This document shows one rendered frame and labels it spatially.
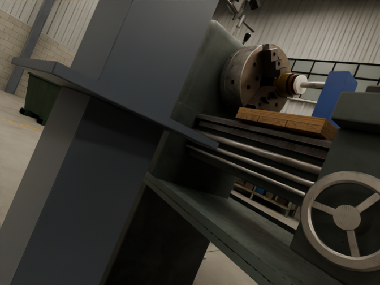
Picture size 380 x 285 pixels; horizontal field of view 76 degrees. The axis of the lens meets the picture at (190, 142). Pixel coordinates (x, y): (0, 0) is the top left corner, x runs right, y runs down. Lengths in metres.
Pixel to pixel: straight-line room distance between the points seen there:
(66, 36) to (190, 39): 10.67
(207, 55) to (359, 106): 0.69
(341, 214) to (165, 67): 0.46
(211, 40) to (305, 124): 0.57
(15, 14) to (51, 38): 1.17
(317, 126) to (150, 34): 0.45
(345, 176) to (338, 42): 8.68
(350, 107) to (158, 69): 0.39
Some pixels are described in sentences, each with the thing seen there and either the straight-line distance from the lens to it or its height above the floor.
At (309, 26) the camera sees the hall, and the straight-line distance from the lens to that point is 9.78.
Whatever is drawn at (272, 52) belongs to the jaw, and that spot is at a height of 1.17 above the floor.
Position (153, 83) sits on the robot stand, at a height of 0.81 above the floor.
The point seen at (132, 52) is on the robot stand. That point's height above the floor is 0.85.
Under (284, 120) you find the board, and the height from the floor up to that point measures 0.88.
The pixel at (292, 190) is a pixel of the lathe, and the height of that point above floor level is 0.71.
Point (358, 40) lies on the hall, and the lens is 9.03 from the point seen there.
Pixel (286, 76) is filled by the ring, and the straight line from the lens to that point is 1.01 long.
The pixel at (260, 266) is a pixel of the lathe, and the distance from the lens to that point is 0.55.
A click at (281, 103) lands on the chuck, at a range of 1.18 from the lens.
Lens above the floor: 0.71
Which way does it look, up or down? 1 degrees up
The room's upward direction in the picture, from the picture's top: 23 degrees clockwise
